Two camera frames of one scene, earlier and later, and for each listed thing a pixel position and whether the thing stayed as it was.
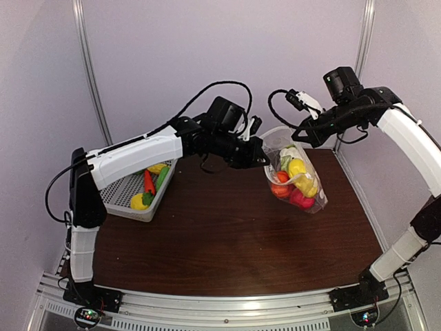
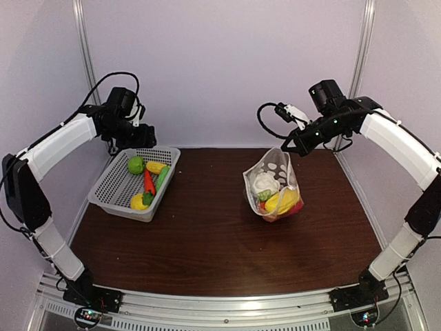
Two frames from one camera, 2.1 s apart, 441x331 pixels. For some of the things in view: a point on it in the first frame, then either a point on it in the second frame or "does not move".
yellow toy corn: x=157 y=168 does not move
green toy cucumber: x=162 y=174 does not move
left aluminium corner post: x=78 y=13 does not move
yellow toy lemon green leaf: x=141 y=201 does not move
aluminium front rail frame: x=54 y=309 does not move
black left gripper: x=251 y=160 -> x=146 y=138
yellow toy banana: x=303 y=181 -> x=281 y=203
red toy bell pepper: x=295 y=197 -> x=297 y=207
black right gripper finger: x=296 y=137 -> x=297 y=149
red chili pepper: x=149 y=184 does not move
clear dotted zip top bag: x=292 y=175 -> x=272 y=186
